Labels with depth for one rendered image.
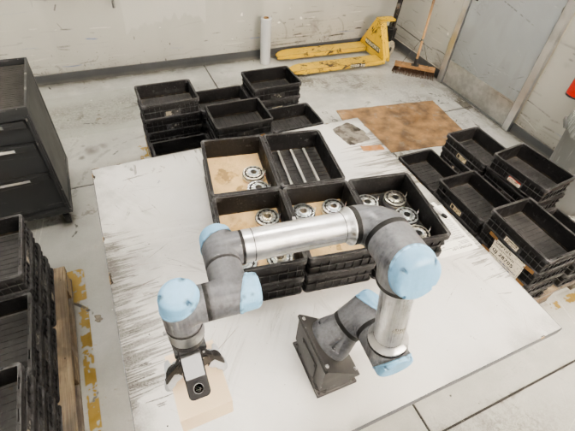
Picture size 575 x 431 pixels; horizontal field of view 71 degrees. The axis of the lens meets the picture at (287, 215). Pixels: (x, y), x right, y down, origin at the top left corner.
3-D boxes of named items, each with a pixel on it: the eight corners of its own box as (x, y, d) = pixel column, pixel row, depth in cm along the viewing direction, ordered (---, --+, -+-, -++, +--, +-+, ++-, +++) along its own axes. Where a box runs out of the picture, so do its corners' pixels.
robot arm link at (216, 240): (391, 185, 101) (194, 217, 87) (415, 213, 93) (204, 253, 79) (381, 219, 108) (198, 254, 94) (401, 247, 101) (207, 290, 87)
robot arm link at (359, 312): (352, 312, 139) (381, 289, 135) (370, 346, 130) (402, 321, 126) (332, 304, 131) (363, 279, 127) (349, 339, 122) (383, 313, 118)
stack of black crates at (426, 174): (455, 205, 288) (467, 181, 272) (422, 215, 278) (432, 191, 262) (421, 172, 313) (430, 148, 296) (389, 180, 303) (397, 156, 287)
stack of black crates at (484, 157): (496, 192, 301) (518, 156, 277) (465, 203, 291) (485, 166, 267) (460, 162, 326) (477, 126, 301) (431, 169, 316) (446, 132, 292)
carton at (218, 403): (233, 411, 97) (232, 399, 92) (184, 432, 93) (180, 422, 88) (214, 352, 107) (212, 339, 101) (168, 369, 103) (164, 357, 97)
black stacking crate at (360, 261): (376, 266, 161) (383, 248, 152) (305, 279, 154) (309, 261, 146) (341, 198, 187) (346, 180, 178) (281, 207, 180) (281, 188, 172)
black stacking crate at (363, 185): (441, 254, 167) (452, 236, 159) (377, 266, 161) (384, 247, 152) (400, 191, 193) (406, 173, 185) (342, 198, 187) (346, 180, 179)
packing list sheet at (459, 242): (481, 246, 186) (482, 246, 186) (442, 261, 179) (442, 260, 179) (436, 201, 207) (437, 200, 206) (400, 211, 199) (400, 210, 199)
